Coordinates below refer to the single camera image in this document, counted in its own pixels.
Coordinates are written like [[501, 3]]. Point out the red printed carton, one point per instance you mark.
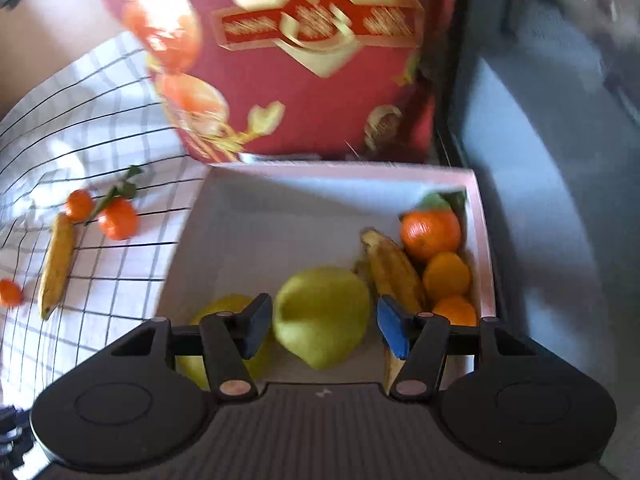
[[320, 110]]

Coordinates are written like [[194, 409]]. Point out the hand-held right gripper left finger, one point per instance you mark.
[[257, 327]]

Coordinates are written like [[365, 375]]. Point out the yellowish orange mandarin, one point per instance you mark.
[[446, 274]]

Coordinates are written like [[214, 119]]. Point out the mandarin with leafy stem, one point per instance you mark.
[[117, 220]]

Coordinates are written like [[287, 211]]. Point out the white checked tablecloth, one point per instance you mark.
[[100, 110]]

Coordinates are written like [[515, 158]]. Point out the small yellow banana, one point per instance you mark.
[[57, 265]]

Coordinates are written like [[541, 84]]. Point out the pink cardboard box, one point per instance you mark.
[[250, 220]]

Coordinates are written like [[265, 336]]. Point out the large spotted banana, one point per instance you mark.
[[392, 270]]

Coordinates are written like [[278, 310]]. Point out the mandarin with green leaf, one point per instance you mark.
[[430, 232]]

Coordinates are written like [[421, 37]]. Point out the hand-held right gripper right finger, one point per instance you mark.
[[392, 327]]

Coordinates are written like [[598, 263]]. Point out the small mandarin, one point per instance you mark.
[[457, 311], [10, 293], [79, 204]]

